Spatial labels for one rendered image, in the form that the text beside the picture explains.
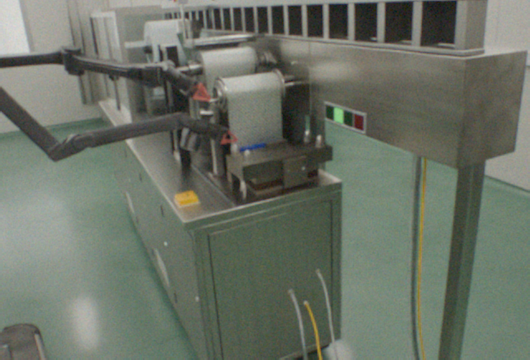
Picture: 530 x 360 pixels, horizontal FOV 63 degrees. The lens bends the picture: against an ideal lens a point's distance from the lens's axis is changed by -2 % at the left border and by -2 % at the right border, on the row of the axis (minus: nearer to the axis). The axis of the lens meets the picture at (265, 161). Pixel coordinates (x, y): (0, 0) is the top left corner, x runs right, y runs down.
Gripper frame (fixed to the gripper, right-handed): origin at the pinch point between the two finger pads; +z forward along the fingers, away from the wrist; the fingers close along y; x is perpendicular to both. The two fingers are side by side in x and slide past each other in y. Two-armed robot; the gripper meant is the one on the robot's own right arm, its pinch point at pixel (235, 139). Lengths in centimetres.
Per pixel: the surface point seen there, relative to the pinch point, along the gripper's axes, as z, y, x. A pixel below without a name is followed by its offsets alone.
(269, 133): 13.7, 0.3, 7.2
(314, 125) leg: 43.3, -14.0, 17.7
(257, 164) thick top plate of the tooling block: 2.3, 19.9, -4.1
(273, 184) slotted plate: 13.4, 18.8, -9.9
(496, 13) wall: 215, -85, 156
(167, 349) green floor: 18, -20, -112
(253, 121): 4.6, 0.3, 9.7
